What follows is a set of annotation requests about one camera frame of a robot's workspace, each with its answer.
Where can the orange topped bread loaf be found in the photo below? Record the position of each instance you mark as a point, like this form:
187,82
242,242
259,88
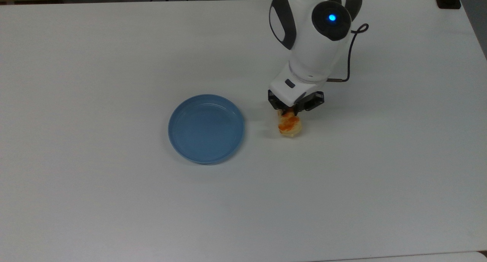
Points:
291,126

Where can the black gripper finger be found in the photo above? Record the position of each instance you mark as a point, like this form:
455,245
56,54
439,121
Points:
314,100
274,100

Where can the blue round plate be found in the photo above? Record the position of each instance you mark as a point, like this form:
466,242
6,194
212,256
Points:
206,129

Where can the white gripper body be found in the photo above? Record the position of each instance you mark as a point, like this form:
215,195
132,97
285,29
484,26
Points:
291,90

